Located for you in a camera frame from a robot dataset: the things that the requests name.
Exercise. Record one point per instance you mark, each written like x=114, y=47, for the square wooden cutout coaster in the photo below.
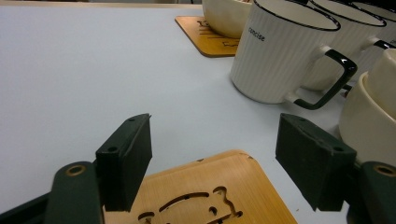
x=202, y=177
x=202, y=37

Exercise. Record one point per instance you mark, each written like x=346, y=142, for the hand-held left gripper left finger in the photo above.
x=124, y=161

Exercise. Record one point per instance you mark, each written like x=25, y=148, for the white table mat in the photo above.
x=77, y=77

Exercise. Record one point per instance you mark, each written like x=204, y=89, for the cream ceramic bowl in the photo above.
x=384, y=87
x=361, y=130
x=224, y=18

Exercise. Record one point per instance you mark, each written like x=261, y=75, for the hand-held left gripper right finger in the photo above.
x=314, y=161

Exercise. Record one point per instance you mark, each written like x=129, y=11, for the white ribbed black-rimmed mug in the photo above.
x=390, y=31
x=351, y=37
x=274, y=68

